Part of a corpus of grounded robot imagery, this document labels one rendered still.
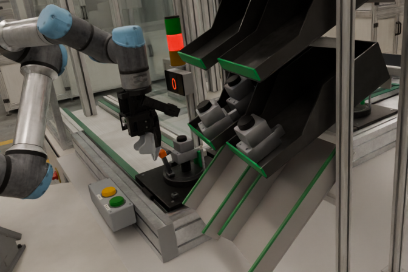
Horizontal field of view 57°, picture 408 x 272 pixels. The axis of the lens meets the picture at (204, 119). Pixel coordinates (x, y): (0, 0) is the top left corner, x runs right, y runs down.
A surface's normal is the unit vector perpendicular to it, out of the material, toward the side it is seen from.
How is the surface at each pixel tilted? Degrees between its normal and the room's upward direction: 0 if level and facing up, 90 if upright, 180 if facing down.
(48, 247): 0
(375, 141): 90
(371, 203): 0
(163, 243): 90
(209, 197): 45
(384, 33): 90
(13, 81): 90
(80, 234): 0
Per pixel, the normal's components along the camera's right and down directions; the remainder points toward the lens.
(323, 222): -0.11, -0.94
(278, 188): -0.73, -0.50
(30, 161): 0.56, -0.30
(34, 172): 0.79, -0.23
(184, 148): 0.52, 0.22
